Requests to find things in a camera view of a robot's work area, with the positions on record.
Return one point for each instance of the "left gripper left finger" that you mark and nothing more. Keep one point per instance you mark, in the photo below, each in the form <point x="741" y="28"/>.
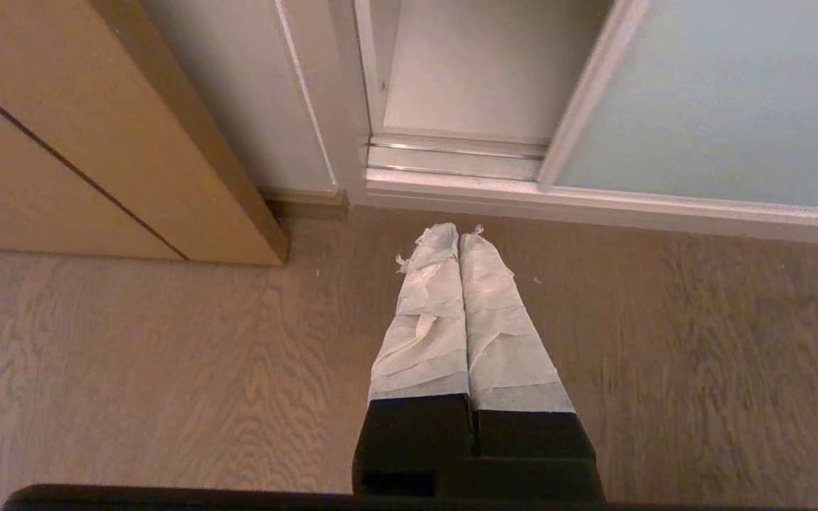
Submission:
<point x="423" y="341"/>

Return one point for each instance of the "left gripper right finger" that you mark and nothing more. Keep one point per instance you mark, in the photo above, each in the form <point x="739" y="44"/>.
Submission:
<point x="505" y="348"/>

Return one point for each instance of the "white sliding glass door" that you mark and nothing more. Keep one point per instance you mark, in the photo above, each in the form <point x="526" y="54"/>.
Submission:
<point x="451" y="163"/>

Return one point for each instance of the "frosted glass sliding wardrobe door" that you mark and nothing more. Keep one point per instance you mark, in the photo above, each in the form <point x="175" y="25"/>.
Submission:
<point x="721" y="106"/>

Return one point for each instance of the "light wooden cabinet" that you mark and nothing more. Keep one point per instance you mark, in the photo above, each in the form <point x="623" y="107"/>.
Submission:
<point x="89" y="142"/>

